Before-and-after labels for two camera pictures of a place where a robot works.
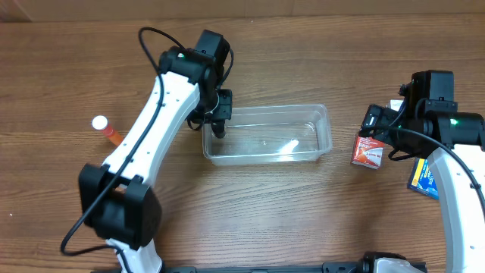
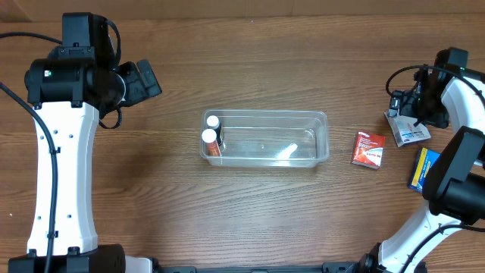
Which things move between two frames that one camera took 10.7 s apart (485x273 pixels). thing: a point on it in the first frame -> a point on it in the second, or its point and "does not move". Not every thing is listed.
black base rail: (359, 267) does not move
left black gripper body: (220, 114) -> (140, 84)
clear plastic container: (270, 135) does not move
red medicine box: (367, 152) does not move
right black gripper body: (377, 123) -> (411, 105)
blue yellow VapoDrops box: (422, 178) does not move
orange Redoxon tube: (101, 123) -> (209, 136)
